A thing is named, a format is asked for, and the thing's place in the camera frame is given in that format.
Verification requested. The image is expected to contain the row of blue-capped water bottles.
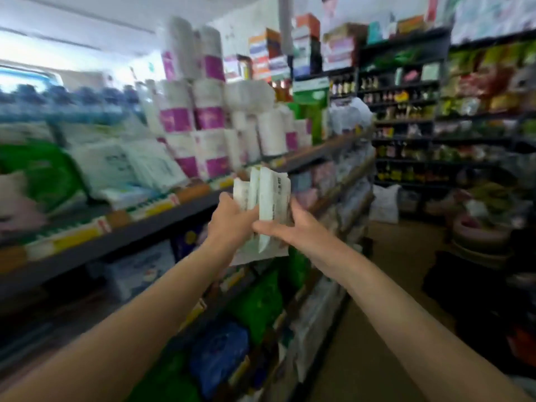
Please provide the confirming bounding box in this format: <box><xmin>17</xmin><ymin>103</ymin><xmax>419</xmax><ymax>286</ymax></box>
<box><xmin>0</xmin><ymin>83</ymin><xmax>141</xmax><ymax>127</ymax></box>

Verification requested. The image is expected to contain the person's right forearm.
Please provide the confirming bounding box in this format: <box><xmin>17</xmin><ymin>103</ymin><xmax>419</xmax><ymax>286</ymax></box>
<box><xmin>326</xmin><ymin>246</ymin><xmax>533</xmax><ymax>402</ymax></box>

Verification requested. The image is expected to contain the person's left forearm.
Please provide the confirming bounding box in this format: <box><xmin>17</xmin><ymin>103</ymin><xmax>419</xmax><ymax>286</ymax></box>
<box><xmin>0</xmin><ymin>242</ymin><xmax>236</xmax><ymax>402</ymax></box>

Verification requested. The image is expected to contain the dark metal shelf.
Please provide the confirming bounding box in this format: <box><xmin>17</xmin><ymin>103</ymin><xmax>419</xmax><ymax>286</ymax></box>
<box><xmin>0</xmin><ymin>128</ymin><xmax>379</xmax><ymax>402</ymax></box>

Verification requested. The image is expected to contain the stack of pink basins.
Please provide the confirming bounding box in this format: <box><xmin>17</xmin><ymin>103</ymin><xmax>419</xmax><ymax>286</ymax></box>
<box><xmin>452</xmin><ymin>213</ymin><xmax>514</xmax><ymax>265</ymax></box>

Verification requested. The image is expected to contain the stack of green tissue packs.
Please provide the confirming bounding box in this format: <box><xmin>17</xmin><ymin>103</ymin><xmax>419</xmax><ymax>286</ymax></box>
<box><xmin>125</xmin><ymin>246</ymin><xmax>313</xmax><ymax>402</ymax></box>

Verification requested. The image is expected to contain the row of pale tissue packs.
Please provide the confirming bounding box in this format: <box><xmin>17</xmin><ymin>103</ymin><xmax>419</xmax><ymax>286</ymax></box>
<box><xmin>104</xmin><ymin>141</ymin><xmax>376</xmax><ymax>303</ymax></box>

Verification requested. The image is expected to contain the person's left hand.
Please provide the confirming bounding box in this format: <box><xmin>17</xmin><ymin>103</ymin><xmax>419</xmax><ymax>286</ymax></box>
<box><xmin>207</xmin><ymin>191</ymin><xmax>261</xmax><ymax>259</ymax></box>

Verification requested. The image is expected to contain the stack of white roll packs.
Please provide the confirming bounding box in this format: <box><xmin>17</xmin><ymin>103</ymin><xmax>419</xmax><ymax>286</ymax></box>
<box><xmin>288</xmin><ymin>275</ymin><xmax>349</xmax><ymax>382</ymax></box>

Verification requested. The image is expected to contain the white sack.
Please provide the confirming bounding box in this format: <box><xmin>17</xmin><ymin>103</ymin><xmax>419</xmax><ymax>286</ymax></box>
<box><xmin>370</xmin><ymin>183</ymin><xmax>403</xmax><ymax>225</ymax></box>

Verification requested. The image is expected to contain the blue tissue pack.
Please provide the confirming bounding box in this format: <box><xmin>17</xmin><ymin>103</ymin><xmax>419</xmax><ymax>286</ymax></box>
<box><xmin>188</xmin><ymin>319</ymin><xmax>252</xmax><ymax>399</ymax></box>

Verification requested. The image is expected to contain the green white carton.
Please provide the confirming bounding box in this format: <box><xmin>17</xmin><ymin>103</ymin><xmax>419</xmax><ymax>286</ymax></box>
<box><xmin>291</xmin><ymin>75</ymin><xmax>332</xmax><ymax>108</ymax></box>

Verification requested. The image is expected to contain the stack of orange white boxes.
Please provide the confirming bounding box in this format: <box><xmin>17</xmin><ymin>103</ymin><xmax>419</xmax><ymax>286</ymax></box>
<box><xmin>223</xmin><ymin>12</ymin><xmax>370</xmax><ymax>83</ymax></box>

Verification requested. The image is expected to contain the person's right hand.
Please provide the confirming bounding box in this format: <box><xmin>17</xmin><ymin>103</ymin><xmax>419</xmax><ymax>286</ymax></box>
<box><xmin>252</xmin><ymin>196</ymin><xmax>349</xmax><ymax>281</ymax></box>

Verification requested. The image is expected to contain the white plastic wrapped bundle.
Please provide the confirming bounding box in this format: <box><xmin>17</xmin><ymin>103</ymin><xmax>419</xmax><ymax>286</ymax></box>
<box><xmin>328</xmin><ymin>97</ymin><xmax>374</xmax><ymax>135</ymax></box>

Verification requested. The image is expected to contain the stack of purple-label toilet rolls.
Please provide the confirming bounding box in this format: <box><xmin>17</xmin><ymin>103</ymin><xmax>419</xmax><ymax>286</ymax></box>
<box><xmin>135</xmin><ymin>16</ymin><xmax>313</xmax><ymax>181</ymax></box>

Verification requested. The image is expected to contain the black plastic bag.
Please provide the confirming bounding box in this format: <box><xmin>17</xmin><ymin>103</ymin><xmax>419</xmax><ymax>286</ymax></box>
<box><xmin>422</xmin><ymin>250</ymin><xmax>536</xmax><ymax>374</ymax></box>

